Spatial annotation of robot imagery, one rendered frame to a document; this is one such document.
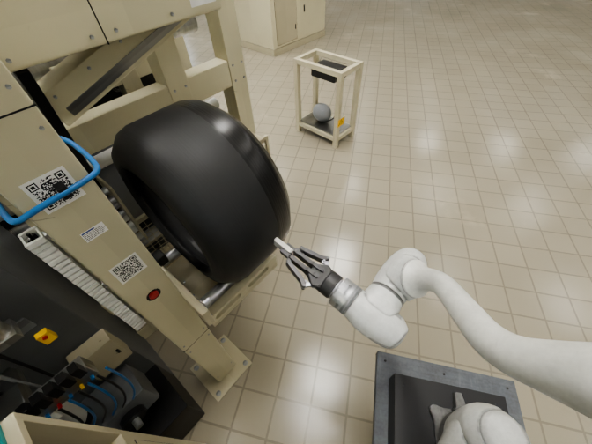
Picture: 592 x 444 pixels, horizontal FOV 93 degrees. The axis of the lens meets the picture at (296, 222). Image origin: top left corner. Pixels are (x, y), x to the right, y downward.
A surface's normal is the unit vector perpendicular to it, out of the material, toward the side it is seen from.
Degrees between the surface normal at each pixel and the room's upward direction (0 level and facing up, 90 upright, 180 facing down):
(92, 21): 90
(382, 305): 9
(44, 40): 90
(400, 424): 4
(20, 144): 90
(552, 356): 60
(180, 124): 7
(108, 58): 90
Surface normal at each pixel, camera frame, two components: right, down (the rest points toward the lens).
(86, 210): 0.76, 0.47
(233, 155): 0.43, -0.23
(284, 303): -0.04, -0.65
